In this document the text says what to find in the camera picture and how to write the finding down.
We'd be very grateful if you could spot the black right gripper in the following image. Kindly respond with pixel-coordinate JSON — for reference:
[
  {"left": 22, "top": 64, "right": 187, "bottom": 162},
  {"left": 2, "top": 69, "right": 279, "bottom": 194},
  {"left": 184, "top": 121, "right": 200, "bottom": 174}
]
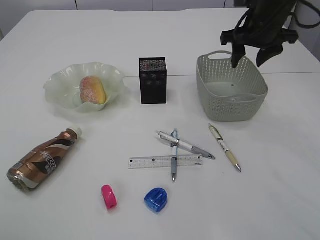
[{"left": 220, "top": 0, "right": 299, "bottom": 68}]

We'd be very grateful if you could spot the yellow bread roll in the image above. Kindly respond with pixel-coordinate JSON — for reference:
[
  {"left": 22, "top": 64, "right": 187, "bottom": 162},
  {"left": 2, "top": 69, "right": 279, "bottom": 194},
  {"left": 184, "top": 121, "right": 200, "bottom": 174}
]
[{"left": 79, "top": 76, "right": 107, "bottom": 105}]

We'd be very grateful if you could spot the pink pencil sharpener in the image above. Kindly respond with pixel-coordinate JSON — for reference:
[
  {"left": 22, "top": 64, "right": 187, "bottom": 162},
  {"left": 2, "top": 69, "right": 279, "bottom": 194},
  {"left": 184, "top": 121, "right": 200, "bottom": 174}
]
[{"left": 101, "top": 185, "right": 118, "bottom": 210}]

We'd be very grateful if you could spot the brown coffee bottle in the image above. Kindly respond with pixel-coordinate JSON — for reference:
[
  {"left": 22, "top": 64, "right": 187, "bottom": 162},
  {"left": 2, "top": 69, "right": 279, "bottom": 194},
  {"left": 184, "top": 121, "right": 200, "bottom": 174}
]
[{"left": 6, "top": 126, "right": 82, "bottom": 192}]

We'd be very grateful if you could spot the green plastic woven basket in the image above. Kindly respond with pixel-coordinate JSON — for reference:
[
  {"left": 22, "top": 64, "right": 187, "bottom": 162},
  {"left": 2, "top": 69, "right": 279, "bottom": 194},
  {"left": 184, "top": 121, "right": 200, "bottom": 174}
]
[{"left": 196, "top": 50, "right": 269, "bottom": 122}]

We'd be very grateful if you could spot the cream ballpoint pen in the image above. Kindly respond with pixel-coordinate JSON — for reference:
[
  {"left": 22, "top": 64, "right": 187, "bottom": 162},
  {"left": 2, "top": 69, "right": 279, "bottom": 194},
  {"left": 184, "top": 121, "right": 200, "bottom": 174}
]
[{"left": 208, "top": 123, "right": 242, "bottom": 173}]

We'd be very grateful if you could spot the black mesh pen holder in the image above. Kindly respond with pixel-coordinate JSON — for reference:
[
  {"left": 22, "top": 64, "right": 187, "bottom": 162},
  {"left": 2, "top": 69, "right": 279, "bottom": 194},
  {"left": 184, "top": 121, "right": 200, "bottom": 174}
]
[{"left": 139, "top": 57, "right": 167, "bottom": 105}]

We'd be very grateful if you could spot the blue patterned pen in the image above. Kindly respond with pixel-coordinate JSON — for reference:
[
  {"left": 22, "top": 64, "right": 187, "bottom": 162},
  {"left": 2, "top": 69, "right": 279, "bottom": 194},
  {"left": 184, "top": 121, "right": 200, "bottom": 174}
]
[{"left": 170, "top": 143, "right": 178, "bottom": 182}]

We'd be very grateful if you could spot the white grey ballpoint pen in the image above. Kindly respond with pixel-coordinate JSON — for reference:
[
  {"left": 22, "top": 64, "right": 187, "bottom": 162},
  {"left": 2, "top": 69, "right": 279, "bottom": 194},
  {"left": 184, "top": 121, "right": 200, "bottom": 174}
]
[{"left": 156, "top": 130, "right": 216, "bottom": 160}]

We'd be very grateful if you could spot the blue pencil sharpener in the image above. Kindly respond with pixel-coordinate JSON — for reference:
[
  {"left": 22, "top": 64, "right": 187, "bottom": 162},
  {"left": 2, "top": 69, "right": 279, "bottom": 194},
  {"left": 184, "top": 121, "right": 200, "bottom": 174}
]
[{"left": 144, "top": 187, "right": 168, "bottom": 209}]

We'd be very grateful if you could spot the frosted green wavy plate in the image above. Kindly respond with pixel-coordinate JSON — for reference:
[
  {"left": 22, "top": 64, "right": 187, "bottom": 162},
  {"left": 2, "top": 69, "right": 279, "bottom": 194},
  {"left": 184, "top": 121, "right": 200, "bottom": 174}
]
[{"left": 43, "top": 62, "right": 125, "bottom": 113}]

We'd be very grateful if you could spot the clear plastic ruler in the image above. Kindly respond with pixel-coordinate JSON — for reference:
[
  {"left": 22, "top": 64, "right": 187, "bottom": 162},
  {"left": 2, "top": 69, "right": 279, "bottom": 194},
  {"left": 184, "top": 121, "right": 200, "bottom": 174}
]
[{"left": 128, "top": 154, "right": 203, "bottom": 170}]

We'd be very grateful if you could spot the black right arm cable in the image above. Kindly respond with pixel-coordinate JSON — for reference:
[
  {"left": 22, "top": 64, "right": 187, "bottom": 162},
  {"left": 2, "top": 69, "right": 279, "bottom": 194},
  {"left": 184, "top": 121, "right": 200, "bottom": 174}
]
[{"left": 291, "top": 0, "right": 320, "bottom": 29}]

